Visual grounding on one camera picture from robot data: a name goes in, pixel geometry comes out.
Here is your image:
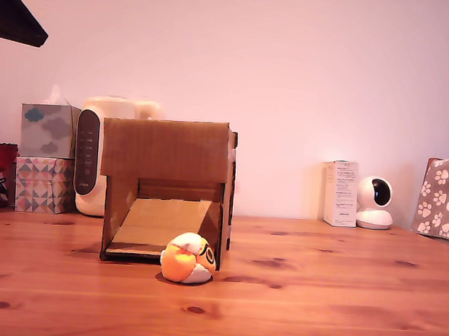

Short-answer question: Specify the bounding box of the triangle pattern tissue box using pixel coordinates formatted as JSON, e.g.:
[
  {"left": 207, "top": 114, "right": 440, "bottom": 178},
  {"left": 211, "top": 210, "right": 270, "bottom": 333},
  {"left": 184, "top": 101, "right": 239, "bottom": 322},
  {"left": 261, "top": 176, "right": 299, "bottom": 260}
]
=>
[{"left": 12, "top": 154, "right": 78, "bottom": 217}]

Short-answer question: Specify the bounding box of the cream electric water boiler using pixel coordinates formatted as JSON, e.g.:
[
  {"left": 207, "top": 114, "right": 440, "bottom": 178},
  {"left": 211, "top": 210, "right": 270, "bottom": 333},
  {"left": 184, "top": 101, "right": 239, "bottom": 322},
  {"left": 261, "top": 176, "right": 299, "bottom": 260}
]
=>
[{"left": 71, "top": 94, "right": 169, "bottom": 222}]

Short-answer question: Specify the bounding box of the cardboard dice tower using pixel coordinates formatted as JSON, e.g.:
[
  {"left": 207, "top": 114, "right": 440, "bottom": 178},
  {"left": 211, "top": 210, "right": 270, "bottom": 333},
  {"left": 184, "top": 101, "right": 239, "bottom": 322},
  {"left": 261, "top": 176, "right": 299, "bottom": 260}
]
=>
[{"left": 94, "top": 114, "right": 241, "bottom": 272}]

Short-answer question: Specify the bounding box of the grey paw print cloth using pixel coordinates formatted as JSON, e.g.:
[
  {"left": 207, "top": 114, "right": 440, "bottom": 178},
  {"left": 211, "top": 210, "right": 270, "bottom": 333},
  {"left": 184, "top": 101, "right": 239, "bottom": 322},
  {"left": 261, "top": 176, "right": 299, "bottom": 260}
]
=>
[{"left": 411, "top": 151, "right": 449, "bottom": 244}]

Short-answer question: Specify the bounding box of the cloud print tissue box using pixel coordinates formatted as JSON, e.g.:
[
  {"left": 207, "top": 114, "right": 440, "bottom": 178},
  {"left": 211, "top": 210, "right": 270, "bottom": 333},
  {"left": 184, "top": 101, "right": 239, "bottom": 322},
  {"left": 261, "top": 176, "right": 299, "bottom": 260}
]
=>
[{"left": 18, "top": 102, "right": 82, "bottom": 161}]

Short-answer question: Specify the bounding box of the white tissue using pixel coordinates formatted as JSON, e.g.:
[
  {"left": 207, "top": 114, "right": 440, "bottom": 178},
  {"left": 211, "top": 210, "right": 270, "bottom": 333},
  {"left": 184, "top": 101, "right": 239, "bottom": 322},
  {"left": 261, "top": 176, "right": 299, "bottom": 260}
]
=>
[{"left": 46, "top": 84, "right": 71, "bottom": 108}]

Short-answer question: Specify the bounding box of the white printed carton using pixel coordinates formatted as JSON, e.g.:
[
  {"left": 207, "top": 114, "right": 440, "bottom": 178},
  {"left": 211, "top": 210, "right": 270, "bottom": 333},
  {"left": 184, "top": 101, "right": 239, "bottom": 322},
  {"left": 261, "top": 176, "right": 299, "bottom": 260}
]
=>
[{"left": 321, "top": 158, "right": 361, "bottom": 229}]

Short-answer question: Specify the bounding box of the small white round camera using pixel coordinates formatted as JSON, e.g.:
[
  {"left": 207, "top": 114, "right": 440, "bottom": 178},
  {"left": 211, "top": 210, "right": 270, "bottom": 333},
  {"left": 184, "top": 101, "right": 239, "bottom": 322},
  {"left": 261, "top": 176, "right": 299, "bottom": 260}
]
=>
[{"left": 354, "top": 174, "right": 397, "bottom": 232}]

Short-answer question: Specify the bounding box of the orange and white footbag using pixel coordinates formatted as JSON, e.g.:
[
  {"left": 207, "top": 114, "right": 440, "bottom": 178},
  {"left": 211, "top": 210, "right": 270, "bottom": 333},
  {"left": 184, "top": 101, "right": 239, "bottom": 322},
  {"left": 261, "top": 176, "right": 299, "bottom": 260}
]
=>
[{"left": 158, "top": 230, "right": 220, "bottom": 288}]

